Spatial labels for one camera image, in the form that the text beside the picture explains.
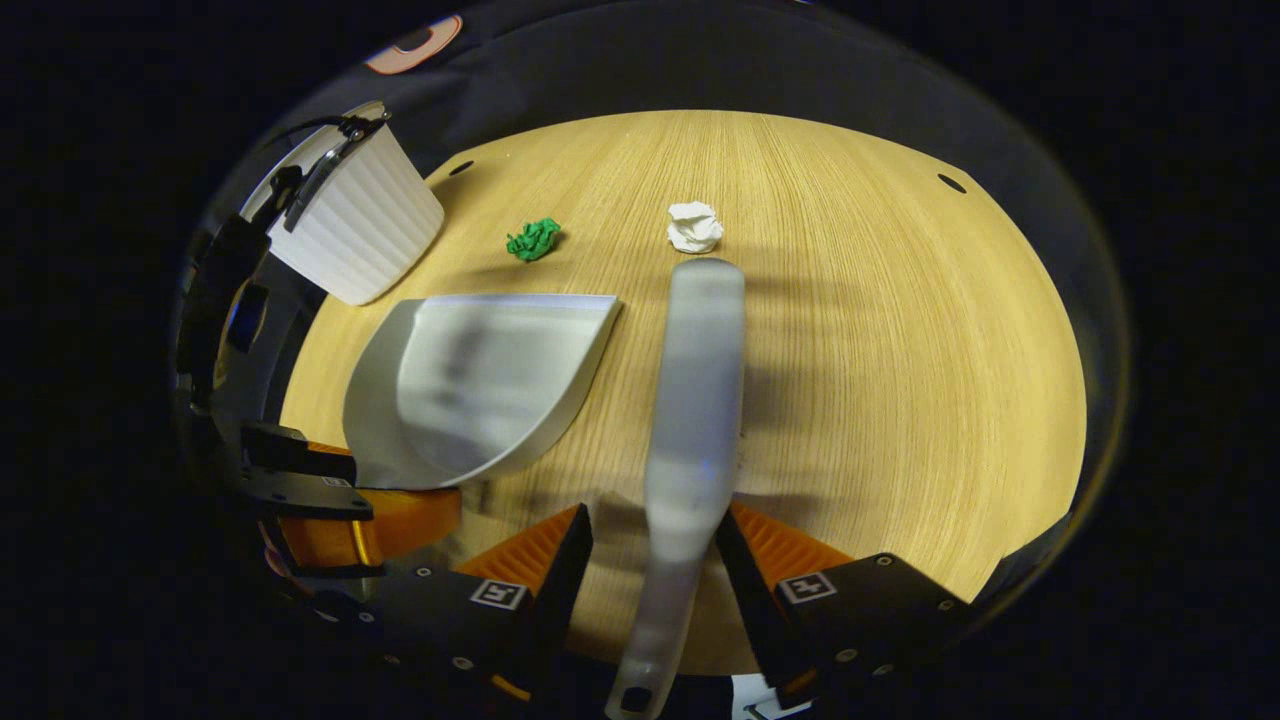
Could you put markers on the wooden desktop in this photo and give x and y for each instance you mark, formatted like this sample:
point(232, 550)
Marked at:
point(900, 350)

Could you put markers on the green paper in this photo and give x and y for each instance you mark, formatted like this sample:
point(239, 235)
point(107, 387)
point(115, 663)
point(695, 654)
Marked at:
point(533, 240)

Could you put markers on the white ribbed garbage bin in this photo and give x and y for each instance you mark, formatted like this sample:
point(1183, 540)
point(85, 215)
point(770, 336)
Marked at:
point(370, 225)

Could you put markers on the grey plastic dustpan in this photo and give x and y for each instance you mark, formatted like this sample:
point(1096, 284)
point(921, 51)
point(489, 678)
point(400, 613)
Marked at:
point(490, 380)

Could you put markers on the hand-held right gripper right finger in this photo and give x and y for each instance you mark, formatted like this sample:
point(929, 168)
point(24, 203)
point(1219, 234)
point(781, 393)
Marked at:
point(745, 590)

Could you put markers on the silver carabiner clip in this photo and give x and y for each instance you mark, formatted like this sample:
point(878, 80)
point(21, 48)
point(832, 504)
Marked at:
point(320, 185)

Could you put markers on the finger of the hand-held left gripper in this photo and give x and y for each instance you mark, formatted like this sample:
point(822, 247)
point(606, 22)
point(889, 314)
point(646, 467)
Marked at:
point(400, 520)
point(280, 450)

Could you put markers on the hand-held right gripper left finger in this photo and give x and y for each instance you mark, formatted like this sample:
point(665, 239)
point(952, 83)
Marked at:
point(560, 590)

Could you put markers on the white paper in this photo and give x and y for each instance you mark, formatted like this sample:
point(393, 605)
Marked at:
point(694, 227)

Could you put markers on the small grey broom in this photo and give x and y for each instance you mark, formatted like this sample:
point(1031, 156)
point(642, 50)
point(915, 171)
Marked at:
point(700, 400)

